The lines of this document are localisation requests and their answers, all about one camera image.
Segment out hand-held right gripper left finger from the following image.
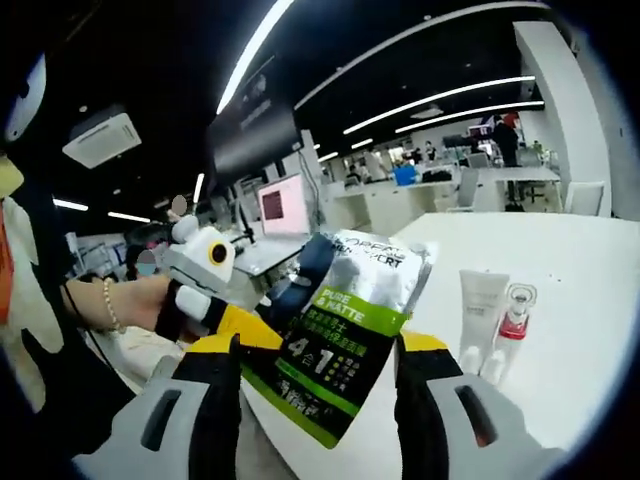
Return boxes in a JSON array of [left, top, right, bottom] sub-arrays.
[[72, 333, 244, 480]]

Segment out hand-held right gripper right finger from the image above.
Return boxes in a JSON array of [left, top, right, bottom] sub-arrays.
[[394, 329, 569, 480]]

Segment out green black mask packet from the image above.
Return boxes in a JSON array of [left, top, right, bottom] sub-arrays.
[[239, 227, 441, 451]]

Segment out white skincare bottle red collar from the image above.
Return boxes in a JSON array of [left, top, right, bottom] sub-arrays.
[[498, 281, 538, 351]]

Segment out white skincare tube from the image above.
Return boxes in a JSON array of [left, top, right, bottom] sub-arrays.
[[458, 269, 510, 354]]

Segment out person's left hand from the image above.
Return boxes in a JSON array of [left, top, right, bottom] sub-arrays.
[[119, 277, 174, 334]]

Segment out standing desk black legs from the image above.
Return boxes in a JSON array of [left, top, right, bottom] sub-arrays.
[[229, 232, 321, 281]]

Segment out computer monitor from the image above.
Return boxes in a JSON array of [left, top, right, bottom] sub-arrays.
[[256, 172, 314, 237]]

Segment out large dark hanging display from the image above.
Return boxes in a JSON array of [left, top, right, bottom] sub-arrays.
[[207, 69, 301, 176]]

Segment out ceiling air conditioner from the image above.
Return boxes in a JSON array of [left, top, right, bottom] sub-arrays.
[[62, 104, 144, 170]]

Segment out row of white office desks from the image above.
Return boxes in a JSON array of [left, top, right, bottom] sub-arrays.
[[319, 177, 461, 236]]

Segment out white plush toy orange scarf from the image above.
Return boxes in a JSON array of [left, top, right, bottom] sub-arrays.
[[0, 52, 66, 416]]

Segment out long ceiling light strip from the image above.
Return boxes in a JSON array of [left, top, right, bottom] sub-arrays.
[[215, 0, 297, 115]]

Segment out white office desk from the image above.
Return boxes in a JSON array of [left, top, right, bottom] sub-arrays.
[[479, 164, 564, 201]]

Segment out white chair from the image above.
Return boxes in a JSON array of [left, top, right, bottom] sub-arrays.
[[563, 180, 607, 217]]

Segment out pearl bracelet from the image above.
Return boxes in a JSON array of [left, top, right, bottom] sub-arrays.
[[102, 277, 126, 335]]

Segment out black cable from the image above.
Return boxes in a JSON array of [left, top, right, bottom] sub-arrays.
[[82, 324, 121, 374]]

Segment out black hair tie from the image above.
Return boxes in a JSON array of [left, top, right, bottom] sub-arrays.
[[63, 282, 84, 321]]

